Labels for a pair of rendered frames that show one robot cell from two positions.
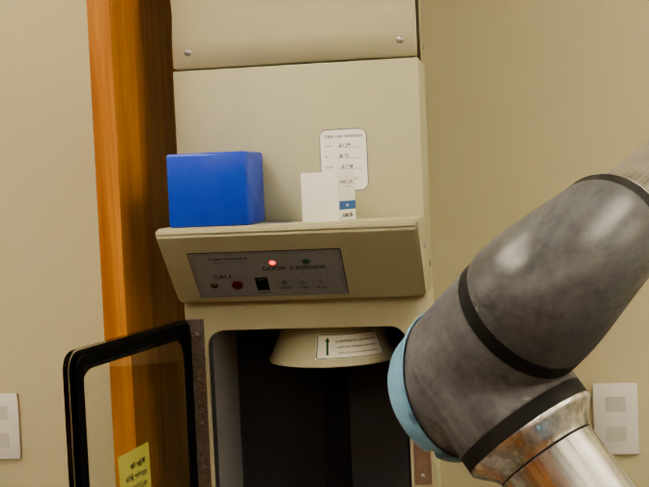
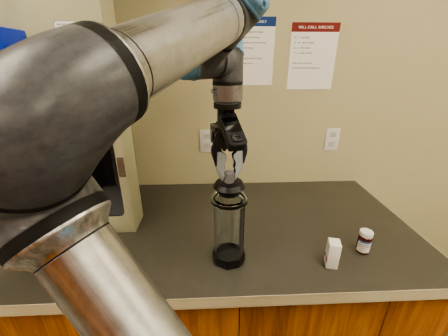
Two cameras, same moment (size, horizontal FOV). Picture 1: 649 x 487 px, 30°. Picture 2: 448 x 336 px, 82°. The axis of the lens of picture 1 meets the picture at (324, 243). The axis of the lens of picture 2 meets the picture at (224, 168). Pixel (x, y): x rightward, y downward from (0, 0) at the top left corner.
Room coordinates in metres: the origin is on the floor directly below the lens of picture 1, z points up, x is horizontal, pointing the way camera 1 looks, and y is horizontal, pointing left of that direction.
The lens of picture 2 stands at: (0.70, -0.29, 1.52)
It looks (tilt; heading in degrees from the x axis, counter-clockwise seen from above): 23 degrees down; 348
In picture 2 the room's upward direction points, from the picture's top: straight up
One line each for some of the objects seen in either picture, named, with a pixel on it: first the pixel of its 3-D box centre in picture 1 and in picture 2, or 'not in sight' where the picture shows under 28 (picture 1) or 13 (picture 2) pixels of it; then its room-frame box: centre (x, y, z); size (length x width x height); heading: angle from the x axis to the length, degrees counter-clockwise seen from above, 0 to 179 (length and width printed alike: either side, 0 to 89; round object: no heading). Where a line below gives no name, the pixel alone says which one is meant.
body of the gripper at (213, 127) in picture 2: not in sight; (226, 125); (1.36, -0.43, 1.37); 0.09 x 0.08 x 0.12; 4
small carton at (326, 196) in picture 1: (328, 196); not in sight; (1.50, -0.01, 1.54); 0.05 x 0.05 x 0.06; 64
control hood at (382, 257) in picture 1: (294, 262); not in sight; (1.50, 0.04, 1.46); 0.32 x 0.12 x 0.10; 81
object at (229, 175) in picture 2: not in sight; (229, 182); (1.33, -0.43, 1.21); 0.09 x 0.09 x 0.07
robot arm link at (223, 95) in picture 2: not in sight; (226, 94); (1.35, -0.43, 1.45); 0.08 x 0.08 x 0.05
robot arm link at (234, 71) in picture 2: not in sight; (227, 60); (1.35, -0.43, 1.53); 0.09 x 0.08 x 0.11; 128
